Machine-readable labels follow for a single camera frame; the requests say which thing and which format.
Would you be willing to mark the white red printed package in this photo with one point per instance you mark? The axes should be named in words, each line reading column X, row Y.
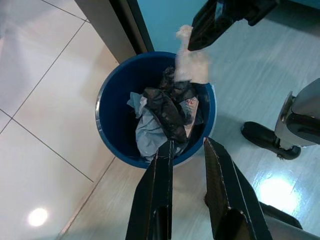
column 191, row 105

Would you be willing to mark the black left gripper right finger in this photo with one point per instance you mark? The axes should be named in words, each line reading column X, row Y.
column 232, row 200

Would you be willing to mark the white crumpled paper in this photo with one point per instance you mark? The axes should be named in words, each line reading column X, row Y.
column 150, row 132

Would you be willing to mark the blue round trash bin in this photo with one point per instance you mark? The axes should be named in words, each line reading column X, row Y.
column 120, row 82

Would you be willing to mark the white tissue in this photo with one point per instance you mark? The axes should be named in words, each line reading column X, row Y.
column 190, row 65

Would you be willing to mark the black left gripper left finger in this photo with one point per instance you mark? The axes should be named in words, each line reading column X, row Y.
column 152, row 200

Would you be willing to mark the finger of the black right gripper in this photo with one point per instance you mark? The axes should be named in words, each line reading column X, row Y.
column 207, row 25
column 252, row 10

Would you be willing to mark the dark door frame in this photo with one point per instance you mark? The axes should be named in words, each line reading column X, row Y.
column 112, row 25

